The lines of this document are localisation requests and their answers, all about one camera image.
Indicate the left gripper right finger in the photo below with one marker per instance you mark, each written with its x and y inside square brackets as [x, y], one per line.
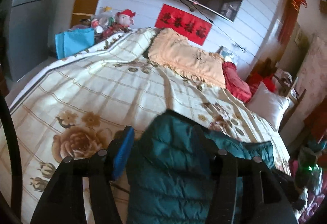
[246, 190]

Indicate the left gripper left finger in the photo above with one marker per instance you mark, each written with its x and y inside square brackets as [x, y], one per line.
[84, 185]

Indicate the dark green puffer jacket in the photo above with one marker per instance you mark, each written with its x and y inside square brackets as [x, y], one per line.
[166, 182]

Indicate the maroon velvet blanket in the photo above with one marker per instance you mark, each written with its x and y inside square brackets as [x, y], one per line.
[310, 182]

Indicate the floral cream bedspread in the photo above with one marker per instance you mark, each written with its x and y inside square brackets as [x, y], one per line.
[76, 105]

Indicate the white satin pillow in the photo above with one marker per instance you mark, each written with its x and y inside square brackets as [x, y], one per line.
[269, 105]

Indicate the red pillow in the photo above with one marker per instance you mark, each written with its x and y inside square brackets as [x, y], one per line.
[234, 84]

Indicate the wooden bedside chair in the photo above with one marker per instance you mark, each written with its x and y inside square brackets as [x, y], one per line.
[279, 81]

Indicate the blue paper bag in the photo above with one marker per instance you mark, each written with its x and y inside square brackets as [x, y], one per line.
[71, 42]

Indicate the plush pig red hat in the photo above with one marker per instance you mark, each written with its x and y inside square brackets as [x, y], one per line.
[124, 20]

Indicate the grey refrigerator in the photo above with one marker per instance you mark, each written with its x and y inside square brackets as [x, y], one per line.
[26, 28]

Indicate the red calligraphy wall banner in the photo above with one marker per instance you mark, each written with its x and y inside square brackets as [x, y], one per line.
[193, 28]

